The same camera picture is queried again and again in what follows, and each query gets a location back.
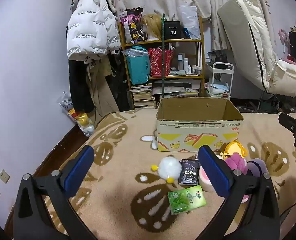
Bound wooden shelf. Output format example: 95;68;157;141
118;16;205;109

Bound beige brown printed blanket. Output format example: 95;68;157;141
6;110;296;240

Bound black hanging garment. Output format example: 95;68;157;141
69;55;96;114

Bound purple white plush toy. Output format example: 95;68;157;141
246;158;269;178

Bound pink fan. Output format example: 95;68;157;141
278;29;292;58

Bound black box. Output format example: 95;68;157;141
164;20;183;40

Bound plastic bag of toys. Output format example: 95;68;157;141
58;91;96;137

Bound beige hanging trousers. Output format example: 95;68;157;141
85;57;120;123

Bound printed cardboard box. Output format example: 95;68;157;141
156;97;245;153

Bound printed dark tote bag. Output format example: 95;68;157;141
123;7;146;44

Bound stack of magazines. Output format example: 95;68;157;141
152;86;200;98

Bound white trolley cart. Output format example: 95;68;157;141
204;62;234;98

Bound group of cosmetic bottles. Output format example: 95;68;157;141
177;53;202;75

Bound pink plush toy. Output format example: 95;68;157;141
224;152;248;175

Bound red patterned bag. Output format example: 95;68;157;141
148;47;175;78

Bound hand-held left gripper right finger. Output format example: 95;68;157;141
198;144;281;240

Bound dark wooden bed frame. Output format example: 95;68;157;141
3;122;88;230

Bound green tissue packet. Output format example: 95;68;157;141
167;184;207;215

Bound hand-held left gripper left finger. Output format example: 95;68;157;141
7;144;95;240

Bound white fluffy plush toy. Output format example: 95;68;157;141
151;155;182;183

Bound white plastic bag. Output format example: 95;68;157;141
179;5;201;40

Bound teal bag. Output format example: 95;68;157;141
125;45;151;85

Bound blonde wig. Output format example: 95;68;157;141
141;14;165;41

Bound green pole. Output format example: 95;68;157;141
161;13;166;100

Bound pink swirl plush roll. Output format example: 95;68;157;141
198;166;215;192

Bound black packet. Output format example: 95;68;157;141
178;158;201;186

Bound cream padded lounge chair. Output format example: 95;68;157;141
217;0;296;98

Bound stack of books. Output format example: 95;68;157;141
130;83;156;109

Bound white puffer jacket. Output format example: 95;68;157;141
67;0;121;62

